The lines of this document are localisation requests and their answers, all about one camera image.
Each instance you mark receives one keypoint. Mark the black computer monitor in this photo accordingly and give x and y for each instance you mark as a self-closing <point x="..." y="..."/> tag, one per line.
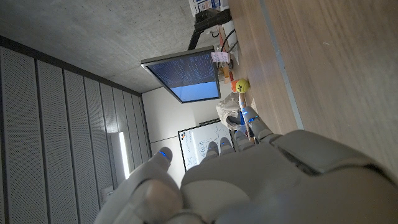
<point x="186" y="74"/>

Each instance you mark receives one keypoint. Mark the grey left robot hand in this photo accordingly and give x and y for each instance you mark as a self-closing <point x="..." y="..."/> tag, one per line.
<point x="255" y="183"/>

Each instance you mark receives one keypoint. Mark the white jacket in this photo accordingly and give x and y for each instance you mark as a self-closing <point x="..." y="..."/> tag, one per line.
<point x="226" y="109"/>

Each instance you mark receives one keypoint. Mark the white wipes canister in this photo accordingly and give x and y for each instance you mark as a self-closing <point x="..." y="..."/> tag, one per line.
<point x="202" y="4"/>

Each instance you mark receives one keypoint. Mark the long ceiling light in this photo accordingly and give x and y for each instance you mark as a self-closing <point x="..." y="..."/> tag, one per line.
<point x="124" y="155"/>

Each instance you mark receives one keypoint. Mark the white monitor stand base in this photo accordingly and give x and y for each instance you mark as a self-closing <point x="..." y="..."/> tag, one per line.
<point x="231" y="40"/>

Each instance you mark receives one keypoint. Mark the pink sticky note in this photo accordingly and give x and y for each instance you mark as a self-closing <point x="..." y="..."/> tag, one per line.
<point x="220" y="57"/>

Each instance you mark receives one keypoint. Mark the whiteboard with black frame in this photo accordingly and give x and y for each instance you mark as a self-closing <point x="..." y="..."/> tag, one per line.
<point x="199" y="140"/>

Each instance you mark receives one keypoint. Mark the yellow tennis ball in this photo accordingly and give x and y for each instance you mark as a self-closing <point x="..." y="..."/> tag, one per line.
<point x="242" y="86"/>

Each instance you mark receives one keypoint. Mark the orange cube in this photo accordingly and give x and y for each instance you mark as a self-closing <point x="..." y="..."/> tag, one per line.
<point x="233" y="87"/>

